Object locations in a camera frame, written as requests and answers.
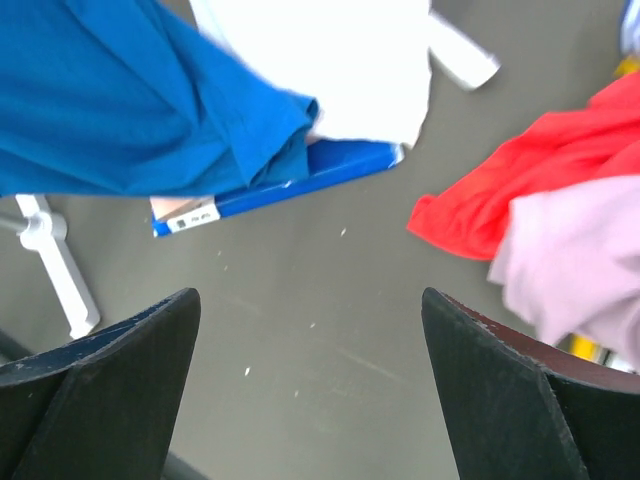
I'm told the blue tank top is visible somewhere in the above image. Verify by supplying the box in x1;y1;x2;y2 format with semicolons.
1;1;318;197

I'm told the white camisole top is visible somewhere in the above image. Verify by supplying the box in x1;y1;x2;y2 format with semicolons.
187;0;434;150

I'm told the pale pink garment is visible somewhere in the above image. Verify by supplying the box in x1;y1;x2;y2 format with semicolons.
488;175;639;368

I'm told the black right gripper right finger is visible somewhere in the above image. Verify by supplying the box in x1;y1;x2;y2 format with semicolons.
421;288;639;479

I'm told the blue white striped cloth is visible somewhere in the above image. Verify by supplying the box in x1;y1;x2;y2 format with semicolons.
619;0;640;56

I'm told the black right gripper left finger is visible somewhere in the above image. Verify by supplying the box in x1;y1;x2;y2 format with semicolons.
1;288;201;479

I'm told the red garment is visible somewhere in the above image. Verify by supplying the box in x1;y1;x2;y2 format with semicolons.
407;73;639;261

